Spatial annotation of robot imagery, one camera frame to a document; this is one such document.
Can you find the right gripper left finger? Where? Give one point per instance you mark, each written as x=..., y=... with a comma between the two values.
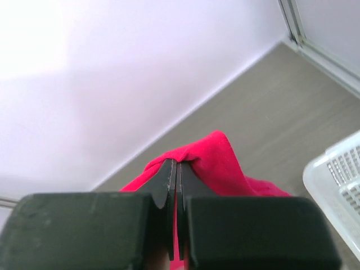
x=94, y=230

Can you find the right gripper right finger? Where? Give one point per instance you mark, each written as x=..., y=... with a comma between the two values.
x=249, y=232

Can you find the magenta red t shirt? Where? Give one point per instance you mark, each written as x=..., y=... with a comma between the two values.
x=214, y=162

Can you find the white plastic perforated basket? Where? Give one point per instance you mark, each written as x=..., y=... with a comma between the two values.
x=332, y=180

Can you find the left aluminium frame post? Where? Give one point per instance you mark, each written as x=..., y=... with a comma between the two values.
x=8, y=203

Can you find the aluminium frame post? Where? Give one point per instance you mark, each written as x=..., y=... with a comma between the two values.
x=8, y=203
x=327, y=34

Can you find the right aluminium frame post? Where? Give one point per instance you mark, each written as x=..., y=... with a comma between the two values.
x=327, y=34

